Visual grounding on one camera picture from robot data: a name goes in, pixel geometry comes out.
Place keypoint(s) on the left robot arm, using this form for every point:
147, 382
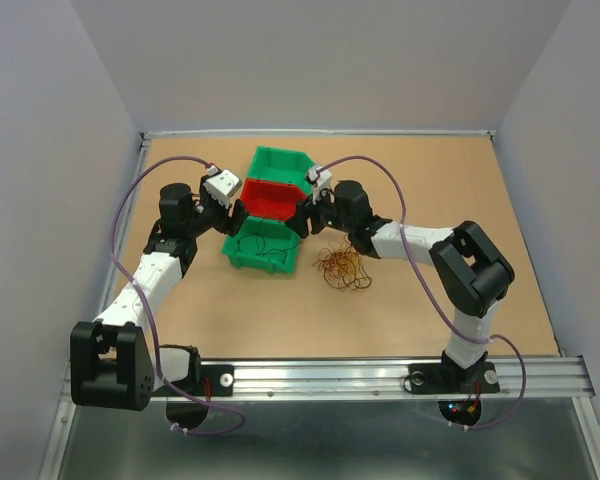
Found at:
111, 364

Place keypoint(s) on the green plastic bin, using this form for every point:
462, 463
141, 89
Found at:
281, 166
263, 244

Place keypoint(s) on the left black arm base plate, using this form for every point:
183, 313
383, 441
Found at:
208, 381

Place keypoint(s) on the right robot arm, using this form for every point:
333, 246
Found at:
474, 274

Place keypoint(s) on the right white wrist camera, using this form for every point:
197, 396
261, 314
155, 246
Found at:
319, 177

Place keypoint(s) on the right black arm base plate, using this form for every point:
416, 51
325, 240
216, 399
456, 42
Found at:
437, 379

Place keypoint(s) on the aluminium front mounting rail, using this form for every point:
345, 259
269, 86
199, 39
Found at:
377, 379

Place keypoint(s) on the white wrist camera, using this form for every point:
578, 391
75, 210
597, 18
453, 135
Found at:
222, 185
319, 177

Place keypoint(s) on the near green plastic bin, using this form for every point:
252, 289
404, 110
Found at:
263, 244

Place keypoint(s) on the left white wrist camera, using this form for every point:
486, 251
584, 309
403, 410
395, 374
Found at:
222, 185

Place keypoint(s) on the far green plastic bin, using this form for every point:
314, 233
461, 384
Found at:
281, 166

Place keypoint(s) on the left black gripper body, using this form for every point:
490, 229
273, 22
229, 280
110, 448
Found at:
210, 214

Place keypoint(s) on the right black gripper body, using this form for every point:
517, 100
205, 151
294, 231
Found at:
325, 214

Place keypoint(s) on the red plastic bin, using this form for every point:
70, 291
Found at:
271, 200

